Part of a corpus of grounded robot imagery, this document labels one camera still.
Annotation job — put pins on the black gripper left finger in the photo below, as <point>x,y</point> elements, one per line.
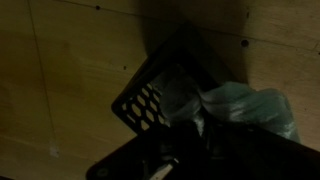
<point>140,156</point>

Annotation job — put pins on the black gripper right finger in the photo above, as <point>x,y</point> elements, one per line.
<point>273,156</point>

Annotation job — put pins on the grey knitted towel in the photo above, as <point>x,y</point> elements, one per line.
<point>246,106</point>

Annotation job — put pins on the black mesh box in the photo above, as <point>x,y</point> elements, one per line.
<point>186,56</point>

